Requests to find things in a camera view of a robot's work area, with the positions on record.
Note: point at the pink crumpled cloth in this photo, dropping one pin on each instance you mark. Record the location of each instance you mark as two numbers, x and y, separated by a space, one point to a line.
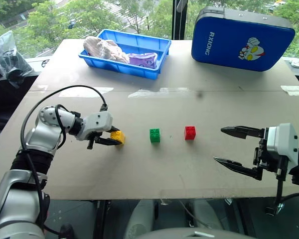
107 49

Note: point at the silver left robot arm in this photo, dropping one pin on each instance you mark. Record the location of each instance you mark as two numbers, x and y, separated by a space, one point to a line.
17 199

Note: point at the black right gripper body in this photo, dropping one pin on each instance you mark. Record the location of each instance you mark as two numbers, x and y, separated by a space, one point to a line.
262 159

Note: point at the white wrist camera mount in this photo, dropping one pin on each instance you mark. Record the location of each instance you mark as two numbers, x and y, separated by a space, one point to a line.
284 142
97 123

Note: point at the green toy brick cube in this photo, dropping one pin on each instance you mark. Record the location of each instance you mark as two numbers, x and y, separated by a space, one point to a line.
154 136

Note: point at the clear plastic bag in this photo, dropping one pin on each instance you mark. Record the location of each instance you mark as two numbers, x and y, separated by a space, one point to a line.
7 59

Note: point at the blue plastic bin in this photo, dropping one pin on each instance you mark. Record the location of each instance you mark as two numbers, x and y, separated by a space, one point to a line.
144 67

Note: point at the red toy brick cube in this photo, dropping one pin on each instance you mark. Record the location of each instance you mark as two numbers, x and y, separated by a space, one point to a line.
190 133

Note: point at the black window pillar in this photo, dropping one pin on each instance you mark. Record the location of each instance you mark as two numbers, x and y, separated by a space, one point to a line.
180 20

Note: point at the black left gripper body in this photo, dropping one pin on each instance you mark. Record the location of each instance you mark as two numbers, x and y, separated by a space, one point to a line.
91 143

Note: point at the yellow toy brick cube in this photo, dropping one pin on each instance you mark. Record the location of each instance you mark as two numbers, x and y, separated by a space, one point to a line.
119 137

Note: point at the purple printed packet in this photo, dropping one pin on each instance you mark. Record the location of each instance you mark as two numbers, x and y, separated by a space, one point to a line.
143 59

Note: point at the grey rounded robot body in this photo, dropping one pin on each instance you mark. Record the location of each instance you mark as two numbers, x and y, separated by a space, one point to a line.
189 234

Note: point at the black table leg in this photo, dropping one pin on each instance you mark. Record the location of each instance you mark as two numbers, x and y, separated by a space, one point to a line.
99 219

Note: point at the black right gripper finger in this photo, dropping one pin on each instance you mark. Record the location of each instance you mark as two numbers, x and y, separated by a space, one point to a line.
241 132
239 168

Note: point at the blue cartoon hard case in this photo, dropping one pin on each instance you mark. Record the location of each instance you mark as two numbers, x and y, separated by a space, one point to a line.
229 42

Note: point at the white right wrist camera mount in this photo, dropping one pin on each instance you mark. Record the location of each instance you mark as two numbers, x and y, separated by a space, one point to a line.
284 142

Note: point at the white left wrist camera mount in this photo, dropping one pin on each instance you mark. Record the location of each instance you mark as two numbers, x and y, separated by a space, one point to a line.
97 123

